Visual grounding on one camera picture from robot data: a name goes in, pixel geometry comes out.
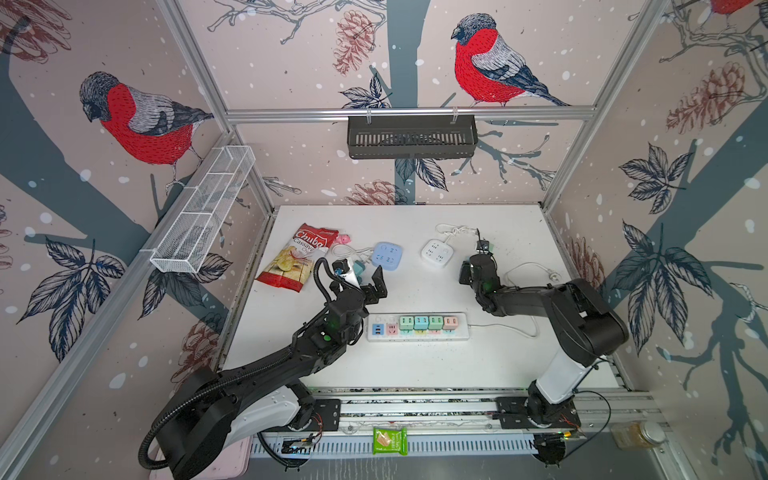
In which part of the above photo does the white wire wall basket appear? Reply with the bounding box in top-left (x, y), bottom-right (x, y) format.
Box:
top-left (150, 145), bottom-right (255, 274)

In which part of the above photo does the black wall basket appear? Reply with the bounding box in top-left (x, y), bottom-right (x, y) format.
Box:
top-left (347, 115), bottom-right (478, 160)

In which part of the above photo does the pink tray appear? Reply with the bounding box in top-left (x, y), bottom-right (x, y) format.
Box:
top-left (148, 436), bottom-right (253, 480)

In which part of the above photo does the white square power socket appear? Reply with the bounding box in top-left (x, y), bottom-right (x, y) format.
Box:
top-left (420, 239), bottom-right (455, 269)

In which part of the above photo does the white square socket cable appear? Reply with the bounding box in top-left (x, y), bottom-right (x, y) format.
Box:
top-left (434, 223), bottom-right (481, 242)

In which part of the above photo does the blue square power socket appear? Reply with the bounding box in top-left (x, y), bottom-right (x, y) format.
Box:
top-left (370, 242), bottom-right (403, 271)

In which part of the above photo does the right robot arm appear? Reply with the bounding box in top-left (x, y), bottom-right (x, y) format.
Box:
top-left (459, 253), bottom-right (629, 427)

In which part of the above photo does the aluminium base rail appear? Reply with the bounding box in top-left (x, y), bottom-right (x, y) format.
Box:
top-left (251, 388), bottom-right (667, 460)

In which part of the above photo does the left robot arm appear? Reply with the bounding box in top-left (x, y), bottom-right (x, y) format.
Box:
top-left (137, 258), bottom-right (388, 479)

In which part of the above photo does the red chips bag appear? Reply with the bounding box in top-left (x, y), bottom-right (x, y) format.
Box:
top-left (256, 223), bottom-right (340, 292)

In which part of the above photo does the pink USB charger plug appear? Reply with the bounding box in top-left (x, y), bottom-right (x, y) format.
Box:
top-left (443, 316), bottom-right (460, 331)

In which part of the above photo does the green snack packet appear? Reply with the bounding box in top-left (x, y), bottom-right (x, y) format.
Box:
top-left (372, 428), bottom-right (408, 456)

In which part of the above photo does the teal charger plug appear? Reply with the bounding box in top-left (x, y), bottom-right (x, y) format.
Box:
top-left (414, 316), bottom-right (429, 331)

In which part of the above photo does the white multicolour power strip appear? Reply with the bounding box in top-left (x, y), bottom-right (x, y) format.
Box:
top-left (366, 312), bottom-right (470, 343)

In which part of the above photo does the clear jar with lid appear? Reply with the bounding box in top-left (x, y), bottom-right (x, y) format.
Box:
top-left (611, 421), bottom-right (667, 450)

